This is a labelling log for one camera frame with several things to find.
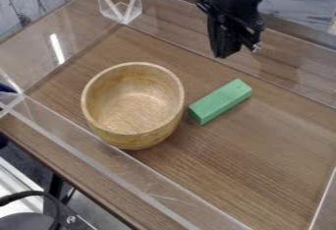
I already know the clear acrylic tray wall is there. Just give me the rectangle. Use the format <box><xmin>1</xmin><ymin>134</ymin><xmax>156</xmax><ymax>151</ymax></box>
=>
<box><xmin>0</xmin><ymin>91</ymin><xmax>252</xmax><ymax>230</ymax></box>

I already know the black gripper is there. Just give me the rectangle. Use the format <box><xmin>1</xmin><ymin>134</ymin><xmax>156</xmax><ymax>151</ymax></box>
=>
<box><xmin>197</xmin><ymin>0</ymin><xmax>264</xmax><ymax>58</ymax></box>

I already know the brown wooden bowl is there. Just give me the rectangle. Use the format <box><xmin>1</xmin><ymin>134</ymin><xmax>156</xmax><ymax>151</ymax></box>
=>
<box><xmin>80</xmin><ymin>62</ymin><xmax>185</xmax><ymax>150</ymax></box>

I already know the black table leg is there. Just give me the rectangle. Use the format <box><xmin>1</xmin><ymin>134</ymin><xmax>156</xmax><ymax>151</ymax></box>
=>
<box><xmin>48</xmin><ymin>174</ymin><xmax>64</xmax><ymax>199</ymax></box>

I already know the black cable loop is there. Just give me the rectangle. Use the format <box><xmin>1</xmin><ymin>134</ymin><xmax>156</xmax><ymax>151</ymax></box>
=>
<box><xmin>0</xmin><ymin>190</ymin><xmax>61</xmax><ymax>230</ymax></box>

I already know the green rectangular block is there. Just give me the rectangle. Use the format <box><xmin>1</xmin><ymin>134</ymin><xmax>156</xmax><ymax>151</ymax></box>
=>
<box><xmin>188</xmin><ymin>79</ymin><xmax>253</xmax><ymax>125</ymax></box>

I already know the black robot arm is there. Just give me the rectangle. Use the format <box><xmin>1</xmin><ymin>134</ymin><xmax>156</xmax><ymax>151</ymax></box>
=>
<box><xmin>197</xmin><ymin>0</ymin><xmax>265</xmax><ymax>58</ymax></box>

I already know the clear acrylic corner bracket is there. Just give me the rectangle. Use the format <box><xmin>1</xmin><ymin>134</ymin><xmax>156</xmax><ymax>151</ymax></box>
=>
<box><xmin>97</xmin><ymin>0</ymin><xmax>141</xmax><ymax>25</ymax></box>

